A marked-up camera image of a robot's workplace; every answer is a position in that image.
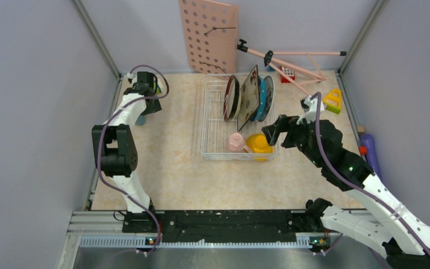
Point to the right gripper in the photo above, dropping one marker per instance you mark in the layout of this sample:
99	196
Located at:
284	124

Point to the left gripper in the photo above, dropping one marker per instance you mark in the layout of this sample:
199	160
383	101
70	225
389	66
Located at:
154	107

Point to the yellow ribbed bowl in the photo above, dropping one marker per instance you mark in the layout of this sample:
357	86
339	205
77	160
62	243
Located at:
258	144

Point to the blue grey mug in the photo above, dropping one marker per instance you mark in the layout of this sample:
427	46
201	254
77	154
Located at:
141	120

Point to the square floral plate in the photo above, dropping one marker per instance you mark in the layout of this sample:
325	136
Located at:
249	98

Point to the round white patterned plate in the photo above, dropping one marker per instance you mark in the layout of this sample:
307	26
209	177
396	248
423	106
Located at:
269	97

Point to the teal polka dot plate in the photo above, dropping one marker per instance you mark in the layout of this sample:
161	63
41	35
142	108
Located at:
260	113

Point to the pink mug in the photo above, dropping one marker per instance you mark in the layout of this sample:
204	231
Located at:
236	143

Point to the dark brown round saucer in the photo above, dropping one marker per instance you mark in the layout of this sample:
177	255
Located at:
230	97

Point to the cream bowl with brown rim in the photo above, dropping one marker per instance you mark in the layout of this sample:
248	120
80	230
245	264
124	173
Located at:
238	102

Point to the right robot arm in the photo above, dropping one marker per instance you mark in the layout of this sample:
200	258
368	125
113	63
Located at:
397	234

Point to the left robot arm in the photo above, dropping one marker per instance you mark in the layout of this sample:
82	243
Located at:
114	147

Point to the stacked coloured toy blocks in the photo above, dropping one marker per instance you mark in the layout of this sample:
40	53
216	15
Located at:
158	89

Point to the pink tripod stand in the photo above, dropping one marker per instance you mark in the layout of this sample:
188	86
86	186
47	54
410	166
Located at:
270	60

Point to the red toy block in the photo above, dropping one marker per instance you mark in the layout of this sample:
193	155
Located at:
288	73

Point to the yellow triangle toy block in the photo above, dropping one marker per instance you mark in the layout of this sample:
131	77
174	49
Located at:
333	101

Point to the small wooden block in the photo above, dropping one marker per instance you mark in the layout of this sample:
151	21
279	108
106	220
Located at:
361	130

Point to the pink pegboard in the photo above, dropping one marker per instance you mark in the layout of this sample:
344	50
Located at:
211	33

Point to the white wire dish rack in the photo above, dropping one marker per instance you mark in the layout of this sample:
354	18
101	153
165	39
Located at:
214	130

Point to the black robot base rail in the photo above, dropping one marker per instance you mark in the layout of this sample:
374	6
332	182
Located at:
225	226

